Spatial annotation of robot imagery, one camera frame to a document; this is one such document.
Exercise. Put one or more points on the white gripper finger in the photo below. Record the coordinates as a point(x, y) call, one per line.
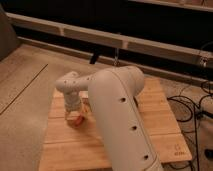
point(68, 115)
point(83, 113)

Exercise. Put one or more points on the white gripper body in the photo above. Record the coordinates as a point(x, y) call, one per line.
point(72, 101)

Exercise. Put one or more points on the grey cabinet corner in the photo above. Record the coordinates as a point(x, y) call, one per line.
point(8, 38)

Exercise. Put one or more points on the wooden table board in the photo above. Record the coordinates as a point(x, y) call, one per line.
point(78, 149)

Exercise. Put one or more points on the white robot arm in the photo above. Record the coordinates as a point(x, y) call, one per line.
point(111, 95)

